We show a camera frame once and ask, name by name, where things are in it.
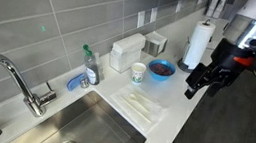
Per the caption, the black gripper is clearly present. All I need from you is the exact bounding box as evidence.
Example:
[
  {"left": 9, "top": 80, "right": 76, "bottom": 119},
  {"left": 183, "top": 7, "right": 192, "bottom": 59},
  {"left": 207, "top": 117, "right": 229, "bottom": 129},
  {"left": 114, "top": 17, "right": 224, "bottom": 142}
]
[{"left": 184, "top": 38, "right": 255, "bottom": 99}]

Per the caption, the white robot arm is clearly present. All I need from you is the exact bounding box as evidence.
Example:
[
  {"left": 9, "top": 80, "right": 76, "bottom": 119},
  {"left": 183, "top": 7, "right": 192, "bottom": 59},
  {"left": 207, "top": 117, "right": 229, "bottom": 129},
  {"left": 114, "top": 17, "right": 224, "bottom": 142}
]
[{"left": 184, "top": 0, "right": 256, "bottom": 99}]

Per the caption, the blue bowl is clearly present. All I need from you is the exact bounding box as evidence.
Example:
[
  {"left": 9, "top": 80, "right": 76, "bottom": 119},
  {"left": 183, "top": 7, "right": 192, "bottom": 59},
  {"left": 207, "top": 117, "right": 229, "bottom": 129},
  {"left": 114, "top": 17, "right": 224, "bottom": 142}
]
[{"left": 148, "top": 59, "right": 176, "bottom": 81}]

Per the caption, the colourful gravel in bowl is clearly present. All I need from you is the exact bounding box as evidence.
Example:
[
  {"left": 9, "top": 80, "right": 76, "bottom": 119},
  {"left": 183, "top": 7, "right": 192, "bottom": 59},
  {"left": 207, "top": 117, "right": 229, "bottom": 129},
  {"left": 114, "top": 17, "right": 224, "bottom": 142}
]
[{"left": 150, "top": 63, "right": 173, "bottom": 76}]

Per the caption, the paper towel roll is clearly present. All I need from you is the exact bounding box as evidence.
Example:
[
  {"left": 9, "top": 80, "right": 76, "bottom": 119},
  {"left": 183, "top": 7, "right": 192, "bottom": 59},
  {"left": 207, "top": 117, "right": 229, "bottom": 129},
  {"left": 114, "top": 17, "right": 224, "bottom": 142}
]
[{"left": 181, "top": 18, "right": 218, "bottom": 73}]

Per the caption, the steel napkin holder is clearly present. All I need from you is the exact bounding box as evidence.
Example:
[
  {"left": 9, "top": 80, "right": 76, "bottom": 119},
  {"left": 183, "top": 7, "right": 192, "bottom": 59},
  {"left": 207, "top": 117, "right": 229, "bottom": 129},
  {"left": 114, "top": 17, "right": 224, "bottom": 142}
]
[{"left": 142, "top": 31, "right": 168, "bottom": 57}]

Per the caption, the white cloth mat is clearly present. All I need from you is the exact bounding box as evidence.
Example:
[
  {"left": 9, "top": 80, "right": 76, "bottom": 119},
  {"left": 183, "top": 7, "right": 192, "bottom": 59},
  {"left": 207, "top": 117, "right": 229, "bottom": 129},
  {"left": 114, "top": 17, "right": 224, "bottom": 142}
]
[{"left": 110, "top": 84, "right": 165, "bottom": 134}]

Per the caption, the white napkin stack box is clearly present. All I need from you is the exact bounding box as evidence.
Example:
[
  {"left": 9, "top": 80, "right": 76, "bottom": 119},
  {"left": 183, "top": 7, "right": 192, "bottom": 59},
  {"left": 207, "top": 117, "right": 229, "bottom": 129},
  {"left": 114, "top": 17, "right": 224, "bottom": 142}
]
[{"left": 109, "top": 33, "right": 146, "bottom": 73}]

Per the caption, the dish soap bottle green cap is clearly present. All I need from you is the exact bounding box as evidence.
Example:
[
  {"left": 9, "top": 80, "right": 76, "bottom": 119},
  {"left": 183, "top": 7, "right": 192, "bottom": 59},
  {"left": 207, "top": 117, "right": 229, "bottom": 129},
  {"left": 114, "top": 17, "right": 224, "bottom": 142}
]
[{"left": 83, "top": 44, "right": 100, "bottom": 85}]

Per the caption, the small metal sink stopper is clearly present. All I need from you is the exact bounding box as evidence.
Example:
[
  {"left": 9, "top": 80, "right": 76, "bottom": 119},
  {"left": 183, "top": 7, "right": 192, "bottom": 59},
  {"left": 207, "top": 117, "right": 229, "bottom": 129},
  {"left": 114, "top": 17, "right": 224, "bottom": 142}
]
[{"left": 80, "top": 77, "right": 89, "bottom": 89}]

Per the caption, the stainless steel sink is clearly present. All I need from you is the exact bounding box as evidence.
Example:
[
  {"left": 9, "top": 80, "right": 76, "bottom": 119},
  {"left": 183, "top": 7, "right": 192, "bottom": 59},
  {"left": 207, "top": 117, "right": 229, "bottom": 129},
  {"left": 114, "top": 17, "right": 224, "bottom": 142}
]
[{"left": 10, "top": 91, "right": 146, "bottom": 143}]

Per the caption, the white wall switch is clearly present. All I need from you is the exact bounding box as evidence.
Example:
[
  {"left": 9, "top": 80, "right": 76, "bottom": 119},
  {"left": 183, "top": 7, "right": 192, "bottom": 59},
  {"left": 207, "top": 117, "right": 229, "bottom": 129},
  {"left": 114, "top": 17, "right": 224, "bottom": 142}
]
[{"left": 150, "top": 8, "right": 158, "bottom": 22}]

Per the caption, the white wall outlet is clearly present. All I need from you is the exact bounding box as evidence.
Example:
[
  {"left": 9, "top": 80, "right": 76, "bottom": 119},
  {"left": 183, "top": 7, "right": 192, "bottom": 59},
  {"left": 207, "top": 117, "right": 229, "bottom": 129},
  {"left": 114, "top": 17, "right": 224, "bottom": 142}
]
[{"left": 136, "top": 11, "right": 145, "bottom": 28}]

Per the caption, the small chrome faucet handle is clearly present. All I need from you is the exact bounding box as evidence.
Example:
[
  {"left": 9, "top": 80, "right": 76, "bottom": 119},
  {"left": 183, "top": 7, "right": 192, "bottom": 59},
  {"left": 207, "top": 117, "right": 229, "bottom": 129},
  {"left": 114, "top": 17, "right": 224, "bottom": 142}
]
[{"left": 39, "top": 82, "right": 57, "bottom": 107}]

